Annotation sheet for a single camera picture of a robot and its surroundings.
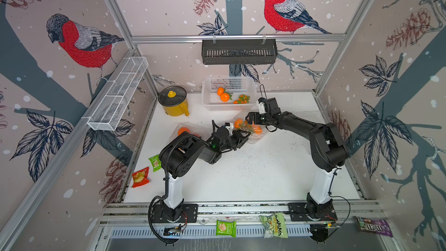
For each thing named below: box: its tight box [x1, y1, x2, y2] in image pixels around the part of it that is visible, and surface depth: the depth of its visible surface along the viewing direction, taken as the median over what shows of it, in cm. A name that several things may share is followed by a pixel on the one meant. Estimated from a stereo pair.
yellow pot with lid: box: [157, 85, 190, 117], surface depth 106 cm
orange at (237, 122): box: [234, 118, 244, 129], surface depth 100 cm
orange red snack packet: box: [131, 166, 151, 188], surface depth 83 cm
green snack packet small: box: [215, 219, 237, 238], surface depth 71 cm
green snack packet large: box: [258, 212, 289, 239], surface depth 71 cm
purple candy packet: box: [355, 216, 394, 238], surface depth 71 cm
